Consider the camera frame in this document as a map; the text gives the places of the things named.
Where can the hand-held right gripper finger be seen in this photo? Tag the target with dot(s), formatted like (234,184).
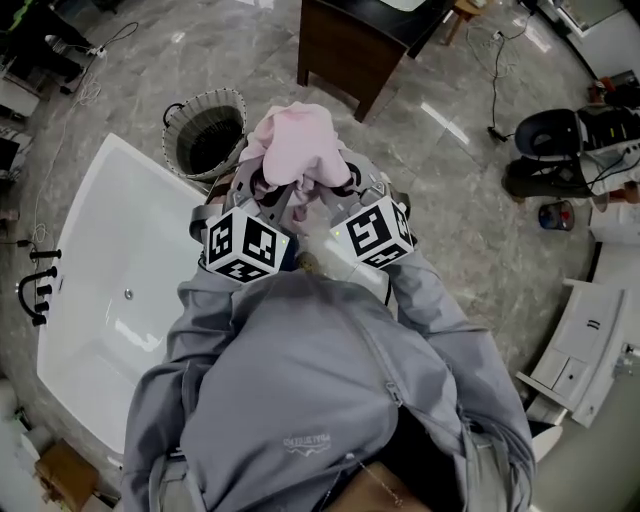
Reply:
(369,172)
(336,205)

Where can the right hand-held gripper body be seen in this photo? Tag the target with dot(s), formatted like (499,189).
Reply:
(375,232)

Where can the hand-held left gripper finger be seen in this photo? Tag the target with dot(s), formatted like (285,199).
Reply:
(276,205)
(241,181)

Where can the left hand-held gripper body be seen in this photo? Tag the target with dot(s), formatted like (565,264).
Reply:
(245,245)

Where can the pink cloth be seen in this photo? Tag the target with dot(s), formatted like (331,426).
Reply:
(300,145)

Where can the person's left forearm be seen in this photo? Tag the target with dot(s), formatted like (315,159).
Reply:
(205,305)

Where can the person's right forearm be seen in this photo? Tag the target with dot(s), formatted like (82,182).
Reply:
(430,300)

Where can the person's yellow shoe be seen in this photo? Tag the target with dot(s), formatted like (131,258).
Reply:
(307,262)

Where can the dark wooden vanity cabinet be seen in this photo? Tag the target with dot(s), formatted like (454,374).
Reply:
(350,50)

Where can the white bathtub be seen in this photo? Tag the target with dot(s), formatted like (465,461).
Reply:
(110,240)

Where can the person's torso in grey jacket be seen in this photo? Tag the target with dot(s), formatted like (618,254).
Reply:
(300,380)

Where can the white sink basin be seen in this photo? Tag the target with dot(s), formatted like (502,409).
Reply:
(402,5)

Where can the small black mesh bin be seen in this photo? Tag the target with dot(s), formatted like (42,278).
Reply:
(556,215)

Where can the light wooden stool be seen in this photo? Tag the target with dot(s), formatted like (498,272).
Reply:
(467,7)

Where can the black hand shower rod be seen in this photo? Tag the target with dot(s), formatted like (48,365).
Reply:
(45,254)

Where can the white vanity cabinet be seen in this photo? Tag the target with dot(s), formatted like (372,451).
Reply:
(585,340)

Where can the white box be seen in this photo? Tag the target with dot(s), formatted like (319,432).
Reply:
(615,225)

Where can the white ceramic piece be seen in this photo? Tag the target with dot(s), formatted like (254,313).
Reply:
(545,442)

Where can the brown cardboard box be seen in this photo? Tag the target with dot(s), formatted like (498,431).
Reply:
(65,475)

